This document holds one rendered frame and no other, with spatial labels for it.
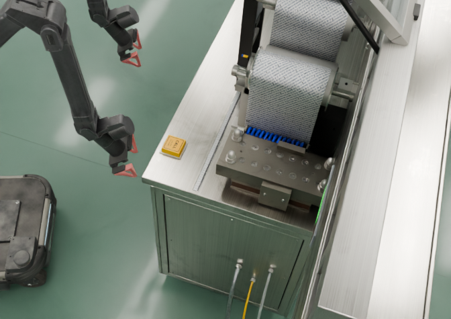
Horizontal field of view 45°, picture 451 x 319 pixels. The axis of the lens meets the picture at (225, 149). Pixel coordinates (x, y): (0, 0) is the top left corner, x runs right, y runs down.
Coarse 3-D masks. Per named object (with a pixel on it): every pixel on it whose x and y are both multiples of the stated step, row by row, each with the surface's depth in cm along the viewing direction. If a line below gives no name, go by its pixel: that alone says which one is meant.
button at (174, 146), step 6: (168, 138) 199; (174, 138) 199; (180, 138) 199; (168, 144) 197; (174, 144) 198; (180, 144) 198; (162, 150) 197; (168, 150) 196; (174, 150) 196; (180, 150) 196
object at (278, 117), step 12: (252, 96) 179; (264, 96) 177; (252, 108) 183; (264, 108) 181; (276, 108) 180; (288, 108) 178; (300, 108) 176; (252, 120) 188; (264, 120) 186; (276, 120) 184; (288, 120) 182; (300, 120) 180; (312, 120) 178; (276, 132) 189; (288, 132) 187; (300, 132) 185
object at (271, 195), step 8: (264, 184) 178; (272, 184) 178; (264, 192) 180; (272, 192) 179; (280, 192) 177; (288, 192) 177; (264, 200) 184; (272, 200) 182; (280, 200) 181; (288, 200) 179; (280, 208) 185
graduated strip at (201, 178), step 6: (234, 102) 215; (234, 108) 213; (228, 114) 211; (228, 120) 209; (222, 126) 207; (222, 132) 205; (216, 138) 203; (216, 144) 202; (210, 150) 200; (216, 150) 200; (210, 156) 198; (210, 162) 197; (204, 168) 195; (204, 174) 193; (198, 180) 192; (198, 186) 190
